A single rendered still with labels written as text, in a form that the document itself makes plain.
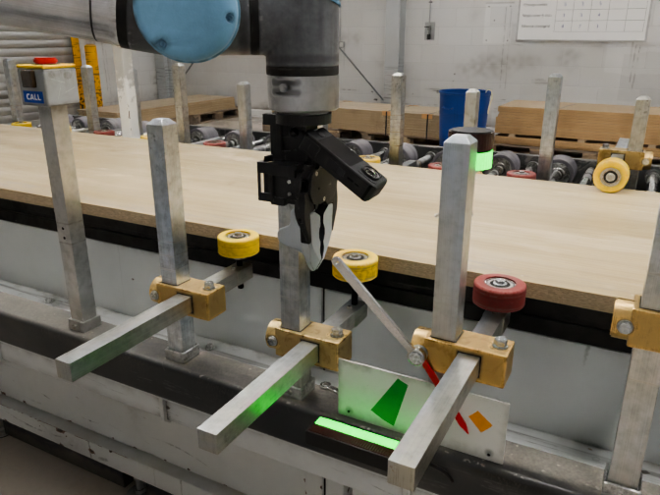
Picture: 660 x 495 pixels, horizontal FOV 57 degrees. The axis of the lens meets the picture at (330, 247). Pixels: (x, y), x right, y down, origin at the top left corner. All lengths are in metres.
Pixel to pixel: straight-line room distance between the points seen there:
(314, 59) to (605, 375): 0.68
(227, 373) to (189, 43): 0.67
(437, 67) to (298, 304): 7.61
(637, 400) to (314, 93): 0.54
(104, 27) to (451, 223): 0.46
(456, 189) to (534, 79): 7.32
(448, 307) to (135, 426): 1.17
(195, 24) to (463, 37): 7.79
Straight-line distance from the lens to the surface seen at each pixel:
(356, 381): 0.95
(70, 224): 1.25
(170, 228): 1.06
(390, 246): 1.12
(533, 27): 8.06
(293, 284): 0.94
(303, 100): 0.74
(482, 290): 0.95
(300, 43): 0.73
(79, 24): 0.63
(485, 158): 0.82
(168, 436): 1.74
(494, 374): 0.86
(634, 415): 0.86
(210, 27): 0.59
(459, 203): 0.79
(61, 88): 1.20
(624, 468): 0.90
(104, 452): 1.92
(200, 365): 1.14
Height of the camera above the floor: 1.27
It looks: 20 degrees down
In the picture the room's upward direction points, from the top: straight up
